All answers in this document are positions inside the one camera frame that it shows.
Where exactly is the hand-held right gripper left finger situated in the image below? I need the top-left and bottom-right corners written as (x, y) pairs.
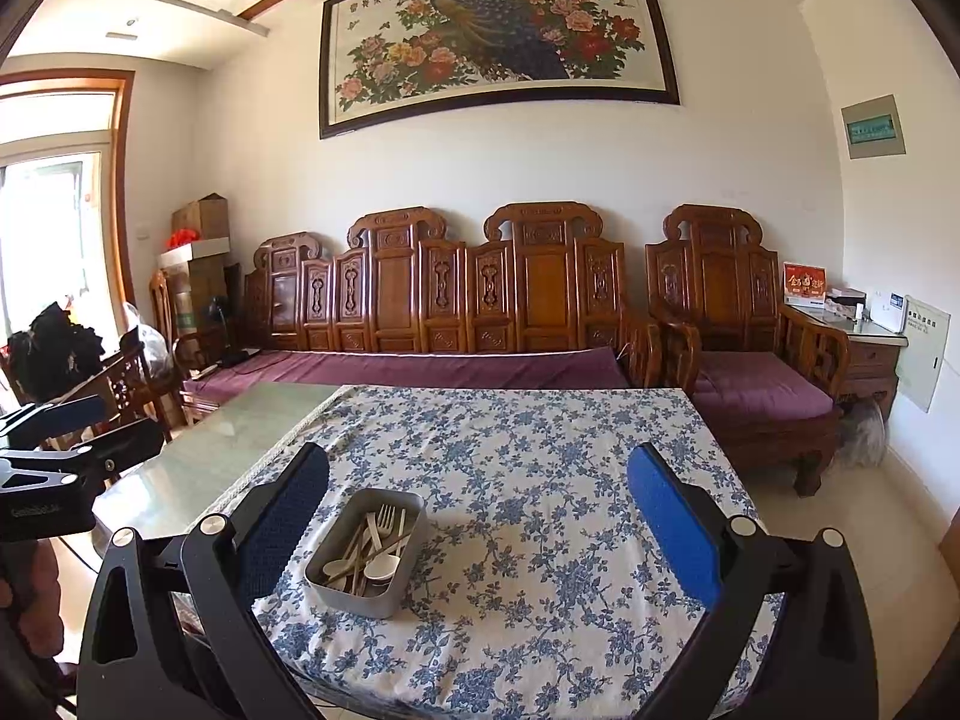
top-left (75, 441), bottom-right (331, 720)

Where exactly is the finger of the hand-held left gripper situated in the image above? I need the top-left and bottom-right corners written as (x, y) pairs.
top-left (0, 392), bottom-right (108, 452)
top-left (0, 417), bottom-right (166, 494)

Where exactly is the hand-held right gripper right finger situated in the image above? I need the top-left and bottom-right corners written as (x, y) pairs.
top-left (626, 441), bottom-right (880, 720)

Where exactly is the wooden chopstick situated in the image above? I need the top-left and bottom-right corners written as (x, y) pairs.
top-left (326, 535), bottom-right (415, 587)
top-left (351, 514), bottom-right (376, 595)

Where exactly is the rectangular metal tin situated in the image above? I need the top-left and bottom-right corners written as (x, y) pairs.
top-left (304, 487), bottom-right (430, 620)

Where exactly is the person's left hand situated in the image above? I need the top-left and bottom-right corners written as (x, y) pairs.
top-left (0, 540), bottom-right (67, 665)

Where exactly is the carved wooden chair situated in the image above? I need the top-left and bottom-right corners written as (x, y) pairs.
top-left (0, 341), bottom-right (173, 451)

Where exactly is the pile of black clothes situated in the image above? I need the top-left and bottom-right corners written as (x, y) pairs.
top-left (7, 301), bottom-right (104, 402)

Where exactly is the clear plastic bag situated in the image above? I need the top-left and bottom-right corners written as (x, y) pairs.
top-left (120, 302), bottom-right (177, 380)

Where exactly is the blue floral tablecloth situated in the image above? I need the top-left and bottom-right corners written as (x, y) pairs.
top-left (191, 384), bottom-right (785, 706)

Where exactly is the black desk lamp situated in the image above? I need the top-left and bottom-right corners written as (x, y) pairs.
top-left (208, 296), bottom-right (252, 368)

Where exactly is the purple armchair cushion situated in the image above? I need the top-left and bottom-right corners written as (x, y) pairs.
top-left (691, 351), bottom-right (835, 421)

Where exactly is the large brown cardboard box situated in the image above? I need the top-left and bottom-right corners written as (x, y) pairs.
top-left (161, 259), bottom-right (230, 331)

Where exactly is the white lidded box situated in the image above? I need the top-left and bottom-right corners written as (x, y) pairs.
top-left (157, 236), bottom-right (232, 271)

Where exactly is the grey fluffy object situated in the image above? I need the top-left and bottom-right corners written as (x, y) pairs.
top-left (836, 397), bottom-right (890, 470)

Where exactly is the long purple sofa cushion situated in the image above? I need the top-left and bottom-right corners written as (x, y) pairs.
top-left (182, 346), bottom-right (631, 402)

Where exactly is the carved wooden armchair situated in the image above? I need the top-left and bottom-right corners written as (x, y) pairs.
top-left (645, 202), bottom-right (852, 497)

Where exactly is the wooden side table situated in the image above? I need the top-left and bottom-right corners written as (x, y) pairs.
top-left (825, 311), bottom-right (910, 421)

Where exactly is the red desk calendar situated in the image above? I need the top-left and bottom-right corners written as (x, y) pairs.
top-left (782, 261), bottom-right (827, 306)

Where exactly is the carved wooden sofa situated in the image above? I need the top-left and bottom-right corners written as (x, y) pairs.
top-left (180, 201), bottom-right (661, 428)

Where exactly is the white box device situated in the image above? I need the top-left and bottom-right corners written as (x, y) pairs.
top-left (864, 289), bottom-right (907, 332)

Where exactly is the framed peacock flower painting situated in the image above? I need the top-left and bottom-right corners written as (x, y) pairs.
top-left (319, 0), bottom-right (682, 140)

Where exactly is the wooden door frame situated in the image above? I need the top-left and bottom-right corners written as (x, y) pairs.
top-left (0, 69), bottom-right (137, 331)

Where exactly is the white wall panel door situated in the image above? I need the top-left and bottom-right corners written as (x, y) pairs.
top-left (896, 295), bottom-right (952, 413)

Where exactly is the grey green wall panel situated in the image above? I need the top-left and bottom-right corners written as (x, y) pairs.
top-left (840, 94), bottom-right (907, 161)

